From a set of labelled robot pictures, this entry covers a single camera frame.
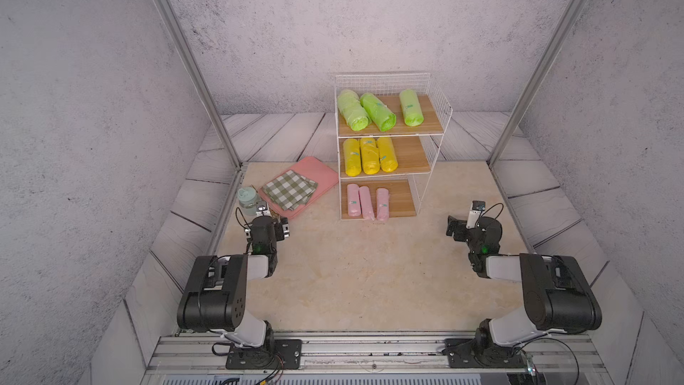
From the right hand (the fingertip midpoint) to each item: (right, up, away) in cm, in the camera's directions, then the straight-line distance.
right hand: (465, 216), depth 94 cm
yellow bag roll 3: (-28, +18, -10) cm, 35 cm away
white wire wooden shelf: (-17, +23, -2) cm, 29 cm away
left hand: (-68, -1, +1) cm, 68 cm away
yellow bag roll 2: (-33, +20, -9) cm, 40 cm away
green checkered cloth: (-64, +9, +18) cm, 67 cm away
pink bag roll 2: (-33, +2, +8) cm, 34 cm away
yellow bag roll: (-39, +19, -9) cm, 44 cm away
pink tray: (-65, 0, +11) cm, 66 cm away
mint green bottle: (-77, +5, +4) cm, 77 cm away
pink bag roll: (-38, +5, +10) cm, 40 cm away
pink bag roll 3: (-28, +3, +8) cm, 29 cm away
